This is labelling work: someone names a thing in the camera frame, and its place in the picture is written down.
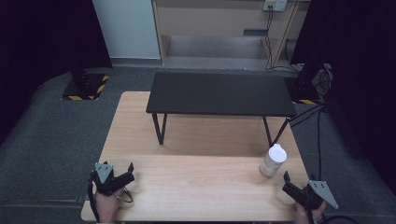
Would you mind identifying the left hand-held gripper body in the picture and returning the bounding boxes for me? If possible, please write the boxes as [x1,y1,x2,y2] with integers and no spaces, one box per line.
[91,162,135,197]

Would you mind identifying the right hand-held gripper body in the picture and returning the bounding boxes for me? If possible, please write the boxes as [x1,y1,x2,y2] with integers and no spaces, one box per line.
[281,179,339,211]

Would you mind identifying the white cup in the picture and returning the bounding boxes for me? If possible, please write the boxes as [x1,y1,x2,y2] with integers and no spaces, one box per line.
[259,143,289,179]

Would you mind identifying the person's right hand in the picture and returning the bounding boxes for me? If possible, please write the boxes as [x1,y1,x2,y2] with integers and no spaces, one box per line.
[293,201,327,224]

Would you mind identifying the person's left hand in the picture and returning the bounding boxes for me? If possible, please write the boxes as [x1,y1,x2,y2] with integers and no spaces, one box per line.
[94,189,123,224]

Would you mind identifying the black stand with striped base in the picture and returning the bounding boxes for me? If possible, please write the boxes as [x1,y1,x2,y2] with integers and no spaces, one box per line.
[60,61,110,102]
[284,61,326,105]

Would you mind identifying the black shelf with metal legs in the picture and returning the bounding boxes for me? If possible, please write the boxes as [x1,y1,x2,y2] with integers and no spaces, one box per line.
[145,71,298,147]

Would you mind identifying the black curtain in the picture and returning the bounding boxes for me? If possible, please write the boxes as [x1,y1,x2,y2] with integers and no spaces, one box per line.
[290,0,396,189]
[0,0,114,146]

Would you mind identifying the white panel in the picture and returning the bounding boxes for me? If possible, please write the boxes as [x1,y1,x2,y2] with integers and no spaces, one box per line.
[92,0,162,60]

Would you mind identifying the thin black cable loop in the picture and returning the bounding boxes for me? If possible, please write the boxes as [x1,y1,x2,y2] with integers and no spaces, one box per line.
[112,186,134,204]

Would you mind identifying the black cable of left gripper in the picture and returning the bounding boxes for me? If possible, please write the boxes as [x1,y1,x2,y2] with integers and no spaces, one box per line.
[87,171,101,223]

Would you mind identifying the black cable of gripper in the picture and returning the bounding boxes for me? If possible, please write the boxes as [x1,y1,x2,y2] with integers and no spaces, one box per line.
[306,203,361,224]
[87,171,101,223]

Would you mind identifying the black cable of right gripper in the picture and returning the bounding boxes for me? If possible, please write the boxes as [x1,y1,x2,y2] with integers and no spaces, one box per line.
[306,203,361,224]

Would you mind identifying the black cable on floor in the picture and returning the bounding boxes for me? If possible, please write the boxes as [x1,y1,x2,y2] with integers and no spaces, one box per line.
[288,103,328,182]

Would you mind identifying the bundle of black cables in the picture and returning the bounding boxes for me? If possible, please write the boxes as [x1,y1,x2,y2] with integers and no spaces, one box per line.
[312,63,334,98]

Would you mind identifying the black cables from wall socket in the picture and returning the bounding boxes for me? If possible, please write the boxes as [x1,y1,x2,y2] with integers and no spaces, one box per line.
[263,5,304,73]

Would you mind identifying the wooden desk frame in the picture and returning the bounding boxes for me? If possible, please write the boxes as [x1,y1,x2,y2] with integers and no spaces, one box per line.
[151,0,312,68]

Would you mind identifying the white wall socket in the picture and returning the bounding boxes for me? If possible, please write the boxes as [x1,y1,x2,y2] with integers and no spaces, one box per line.
[262,0,289,13]

